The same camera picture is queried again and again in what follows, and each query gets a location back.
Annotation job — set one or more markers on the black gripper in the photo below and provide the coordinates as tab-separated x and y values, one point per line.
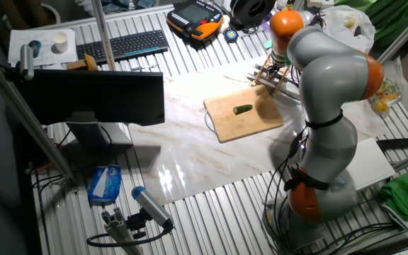
275	72

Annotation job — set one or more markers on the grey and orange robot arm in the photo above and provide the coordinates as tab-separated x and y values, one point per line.
331	81

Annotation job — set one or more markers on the dark green cucumber piece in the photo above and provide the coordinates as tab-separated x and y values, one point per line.
243	109

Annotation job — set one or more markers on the wooden peg knife rack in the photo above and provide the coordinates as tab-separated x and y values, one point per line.
280	82

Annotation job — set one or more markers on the pointed steel kitchen knife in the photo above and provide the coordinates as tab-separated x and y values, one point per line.
285	93

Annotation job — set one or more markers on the white rounded toy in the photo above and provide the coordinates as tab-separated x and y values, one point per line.
224	24

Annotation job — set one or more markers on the white plastic bag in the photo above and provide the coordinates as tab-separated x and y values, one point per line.
352	32

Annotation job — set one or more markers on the orange and black teach pendant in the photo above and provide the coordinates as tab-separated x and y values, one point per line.
197	17

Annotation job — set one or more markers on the white flat box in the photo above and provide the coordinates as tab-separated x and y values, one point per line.
370	163

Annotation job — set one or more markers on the green curtain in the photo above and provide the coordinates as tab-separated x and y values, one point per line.
395	17

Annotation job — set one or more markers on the long aluminium bar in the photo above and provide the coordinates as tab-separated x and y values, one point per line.
406	33

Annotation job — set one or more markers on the black flat bar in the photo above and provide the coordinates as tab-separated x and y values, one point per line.
402	142

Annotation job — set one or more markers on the black keyboard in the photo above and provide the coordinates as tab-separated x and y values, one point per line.
122	46

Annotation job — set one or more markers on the green cloth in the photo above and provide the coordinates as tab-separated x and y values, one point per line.
406	195

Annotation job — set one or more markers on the black computer monitor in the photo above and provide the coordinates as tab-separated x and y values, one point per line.
90	97

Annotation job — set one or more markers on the brown cardboard piece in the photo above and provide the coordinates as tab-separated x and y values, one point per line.
83	63

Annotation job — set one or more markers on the blue tissue pack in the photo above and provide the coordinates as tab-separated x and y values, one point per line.
105	184

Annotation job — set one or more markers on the white paper cup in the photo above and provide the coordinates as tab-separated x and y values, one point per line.
61	42

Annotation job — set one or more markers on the aluminium profile stub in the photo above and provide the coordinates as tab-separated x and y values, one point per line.
117	230

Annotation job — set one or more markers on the white round bin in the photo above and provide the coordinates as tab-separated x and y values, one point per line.
53	12

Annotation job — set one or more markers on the white paper sheet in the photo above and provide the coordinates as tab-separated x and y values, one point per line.
44	56

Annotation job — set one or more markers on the dark blue mouse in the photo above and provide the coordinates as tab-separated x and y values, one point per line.
35	47

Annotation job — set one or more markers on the green wrist mount plate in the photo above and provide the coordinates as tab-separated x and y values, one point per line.
267	44

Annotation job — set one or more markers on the upright aluminium post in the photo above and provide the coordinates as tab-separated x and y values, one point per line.
103	35

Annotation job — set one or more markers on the silver camera with blue cap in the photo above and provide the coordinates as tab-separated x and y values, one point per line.
152	207

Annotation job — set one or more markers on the silver camera on pole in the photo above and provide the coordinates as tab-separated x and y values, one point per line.
27	62

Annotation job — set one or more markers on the slanted aluminium frame bar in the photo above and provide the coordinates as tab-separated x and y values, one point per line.
25	112

